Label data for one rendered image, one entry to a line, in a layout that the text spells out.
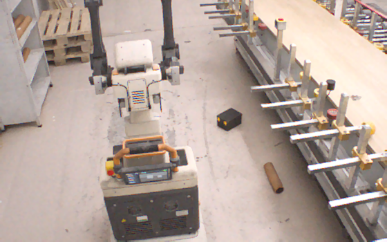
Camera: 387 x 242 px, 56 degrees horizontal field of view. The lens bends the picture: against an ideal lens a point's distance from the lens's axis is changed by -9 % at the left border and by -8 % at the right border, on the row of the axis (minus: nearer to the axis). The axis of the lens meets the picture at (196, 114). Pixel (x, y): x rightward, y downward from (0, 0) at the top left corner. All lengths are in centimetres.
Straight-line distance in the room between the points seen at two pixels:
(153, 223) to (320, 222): 128
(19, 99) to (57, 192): 116
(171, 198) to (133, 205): 22
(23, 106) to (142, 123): 200
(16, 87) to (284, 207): 272
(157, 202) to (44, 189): 144
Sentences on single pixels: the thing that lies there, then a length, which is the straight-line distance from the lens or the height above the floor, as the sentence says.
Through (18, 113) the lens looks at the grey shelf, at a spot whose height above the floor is 21.
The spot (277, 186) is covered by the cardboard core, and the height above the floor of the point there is 8.
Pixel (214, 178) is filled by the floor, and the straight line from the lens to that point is 324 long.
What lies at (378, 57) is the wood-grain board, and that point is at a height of 90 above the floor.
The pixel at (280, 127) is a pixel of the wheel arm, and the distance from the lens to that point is 236.
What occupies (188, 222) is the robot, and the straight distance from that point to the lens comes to 238.
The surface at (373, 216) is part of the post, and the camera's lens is 208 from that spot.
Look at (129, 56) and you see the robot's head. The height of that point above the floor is 133.
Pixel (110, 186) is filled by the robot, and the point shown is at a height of 78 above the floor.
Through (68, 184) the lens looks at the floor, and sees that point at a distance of 339.
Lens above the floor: 223
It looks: 34 degrees down
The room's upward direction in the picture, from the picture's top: 2 degrees counter-clockwise
